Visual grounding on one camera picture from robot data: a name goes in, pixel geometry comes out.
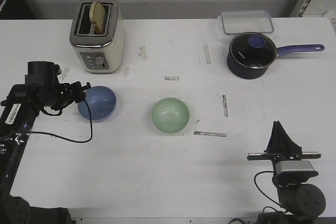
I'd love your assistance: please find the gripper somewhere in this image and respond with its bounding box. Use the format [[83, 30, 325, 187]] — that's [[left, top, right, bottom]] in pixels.
[[60, 81, 91, 103], [247, 121, 321, 163]]

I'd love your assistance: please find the blue bowl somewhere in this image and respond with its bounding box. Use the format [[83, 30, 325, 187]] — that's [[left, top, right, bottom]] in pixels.
[[77, 86, 117, 121]]

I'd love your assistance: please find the green bowl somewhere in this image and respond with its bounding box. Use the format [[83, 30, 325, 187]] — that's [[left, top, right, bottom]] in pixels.
[[151, 98, 190, 134]]

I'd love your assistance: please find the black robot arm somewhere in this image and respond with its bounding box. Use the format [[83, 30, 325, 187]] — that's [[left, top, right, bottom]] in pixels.
[[247, 121, 326, 223], [1, 61, 91, 223]]

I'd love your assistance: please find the cream toaster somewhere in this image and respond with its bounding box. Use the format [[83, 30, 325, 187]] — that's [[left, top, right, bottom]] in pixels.
[[69, 0, 125, 74]]

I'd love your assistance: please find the bread slice in toaster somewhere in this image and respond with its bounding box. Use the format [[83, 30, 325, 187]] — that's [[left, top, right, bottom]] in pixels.
[[89, 1, 107, 35]]

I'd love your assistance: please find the glass pot lid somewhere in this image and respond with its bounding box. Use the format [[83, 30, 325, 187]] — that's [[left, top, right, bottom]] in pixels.
[[229, 32, 278, 69]]

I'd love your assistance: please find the clear plastic container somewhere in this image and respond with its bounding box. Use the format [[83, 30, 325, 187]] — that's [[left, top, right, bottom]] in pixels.
[[221, 9, 274, 35]]

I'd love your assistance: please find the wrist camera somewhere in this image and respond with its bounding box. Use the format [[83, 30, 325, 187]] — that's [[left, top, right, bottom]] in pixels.
[[275, 160, 315, 175]]

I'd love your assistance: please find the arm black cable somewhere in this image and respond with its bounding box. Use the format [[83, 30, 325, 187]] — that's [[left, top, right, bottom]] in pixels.
[[254, 170, 283, 209], [26, 92, 94, 144]]

